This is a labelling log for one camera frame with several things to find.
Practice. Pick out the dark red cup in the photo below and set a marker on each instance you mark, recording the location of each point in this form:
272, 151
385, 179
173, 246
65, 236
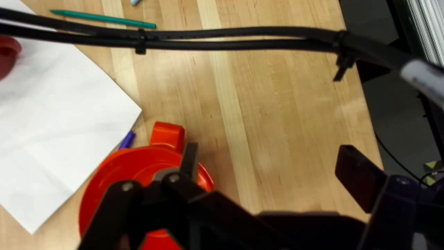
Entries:
8, 56

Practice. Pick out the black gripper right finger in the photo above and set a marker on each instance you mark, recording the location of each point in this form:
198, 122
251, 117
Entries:
397, 208

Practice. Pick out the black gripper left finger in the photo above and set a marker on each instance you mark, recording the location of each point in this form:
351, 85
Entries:
115, 217

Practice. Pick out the aluminium frame rail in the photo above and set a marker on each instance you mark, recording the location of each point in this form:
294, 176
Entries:
430, 22

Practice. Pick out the white paper sheet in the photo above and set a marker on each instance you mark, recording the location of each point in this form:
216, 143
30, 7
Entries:
55, 129

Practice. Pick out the thin green pen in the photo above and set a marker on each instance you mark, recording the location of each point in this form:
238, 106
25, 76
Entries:
101, 18

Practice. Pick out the orange plastic cup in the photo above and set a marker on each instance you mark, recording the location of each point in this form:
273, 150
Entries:
133, 161

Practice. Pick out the purple pen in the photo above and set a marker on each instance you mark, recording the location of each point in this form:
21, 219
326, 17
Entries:
126, 140

